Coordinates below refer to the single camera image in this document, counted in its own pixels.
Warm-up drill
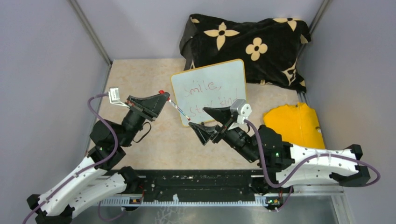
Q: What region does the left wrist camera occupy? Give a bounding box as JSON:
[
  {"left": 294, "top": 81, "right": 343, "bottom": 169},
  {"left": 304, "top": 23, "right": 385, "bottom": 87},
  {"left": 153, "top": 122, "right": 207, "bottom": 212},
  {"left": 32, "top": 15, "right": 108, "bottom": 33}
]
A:
[{"left": 108, "top": 87, "right": 129, "bottom": 108}]

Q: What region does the yellow cloth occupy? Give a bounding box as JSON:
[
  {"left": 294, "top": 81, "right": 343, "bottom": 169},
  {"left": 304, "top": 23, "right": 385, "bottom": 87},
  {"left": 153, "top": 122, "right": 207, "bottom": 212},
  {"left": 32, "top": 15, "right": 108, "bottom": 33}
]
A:
[{"left": 263, "top": 102, "right": 325, "bottom": 149}]

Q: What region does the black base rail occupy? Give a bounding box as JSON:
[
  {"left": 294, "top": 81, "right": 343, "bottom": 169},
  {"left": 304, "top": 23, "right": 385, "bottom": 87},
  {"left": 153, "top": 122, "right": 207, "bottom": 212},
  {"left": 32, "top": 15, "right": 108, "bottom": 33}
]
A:
[{"left": 116, "top": 169, "right": 294, "bottom": 211}]

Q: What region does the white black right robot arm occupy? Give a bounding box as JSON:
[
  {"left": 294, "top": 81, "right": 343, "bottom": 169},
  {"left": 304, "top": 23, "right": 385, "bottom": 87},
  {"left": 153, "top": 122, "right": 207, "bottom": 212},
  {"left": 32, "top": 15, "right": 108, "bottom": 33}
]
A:
[{"left": 189, "top": 103, "right": 373, "bottom": 192}]

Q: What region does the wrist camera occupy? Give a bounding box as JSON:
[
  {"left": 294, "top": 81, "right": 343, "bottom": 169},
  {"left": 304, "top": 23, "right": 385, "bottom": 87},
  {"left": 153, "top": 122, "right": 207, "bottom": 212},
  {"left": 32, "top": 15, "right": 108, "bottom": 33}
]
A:
[
  {"left": 108, "top": 87, "right": 129, "bottom": 108},
  {"left": 229, "top": 99, "right": 252, "bottom": 125}
]

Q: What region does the yellow framed whiteboard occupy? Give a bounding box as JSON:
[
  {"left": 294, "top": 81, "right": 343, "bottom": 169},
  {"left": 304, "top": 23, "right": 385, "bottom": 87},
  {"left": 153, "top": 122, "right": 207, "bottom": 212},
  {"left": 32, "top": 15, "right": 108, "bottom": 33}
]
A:
[{"left": 170, "top": 59, "right": 247, "bottom": 123}]

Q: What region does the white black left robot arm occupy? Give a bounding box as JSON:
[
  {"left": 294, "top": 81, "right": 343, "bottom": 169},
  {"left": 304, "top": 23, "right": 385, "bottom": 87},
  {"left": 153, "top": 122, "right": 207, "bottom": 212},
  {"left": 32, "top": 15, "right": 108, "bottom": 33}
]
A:
[{"left": 27, "top": 88, "right": 170, "bottom": 224}]

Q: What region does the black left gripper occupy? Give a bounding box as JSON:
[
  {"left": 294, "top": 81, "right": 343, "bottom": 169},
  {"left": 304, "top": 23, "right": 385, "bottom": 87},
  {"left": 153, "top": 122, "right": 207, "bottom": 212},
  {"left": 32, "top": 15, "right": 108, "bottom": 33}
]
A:
[{"left": 119, "top": 92, "right": 170, "bottom": 147}]

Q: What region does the black floral pillow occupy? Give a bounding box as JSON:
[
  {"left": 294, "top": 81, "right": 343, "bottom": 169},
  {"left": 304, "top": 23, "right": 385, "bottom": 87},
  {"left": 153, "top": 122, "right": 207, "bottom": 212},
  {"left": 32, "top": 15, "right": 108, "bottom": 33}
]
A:
[{"left": 179, "top": 14, "right": 311, "bottom": 92}]

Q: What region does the white red capped marker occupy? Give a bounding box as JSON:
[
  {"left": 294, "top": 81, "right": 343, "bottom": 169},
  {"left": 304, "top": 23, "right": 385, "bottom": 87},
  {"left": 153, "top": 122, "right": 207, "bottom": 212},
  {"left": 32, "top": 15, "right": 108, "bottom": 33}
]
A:
[{"left": 168, "top": 98, "right": 191, "bottom": 121}]

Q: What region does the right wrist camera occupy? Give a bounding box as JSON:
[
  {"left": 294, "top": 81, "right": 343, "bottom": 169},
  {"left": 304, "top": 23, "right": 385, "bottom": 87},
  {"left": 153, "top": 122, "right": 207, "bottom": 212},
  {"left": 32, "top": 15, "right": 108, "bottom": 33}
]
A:
[{"left": 229, "top": 99, "right": 252, "bottom": 125}]

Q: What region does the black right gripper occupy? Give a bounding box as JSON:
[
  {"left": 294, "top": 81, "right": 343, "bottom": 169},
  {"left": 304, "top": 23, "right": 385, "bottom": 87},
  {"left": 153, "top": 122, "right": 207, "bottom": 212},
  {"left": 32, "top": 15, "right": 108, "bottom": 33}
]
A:
[{"left": 190, "top": 105, "right": 259, "bottom": 163}]

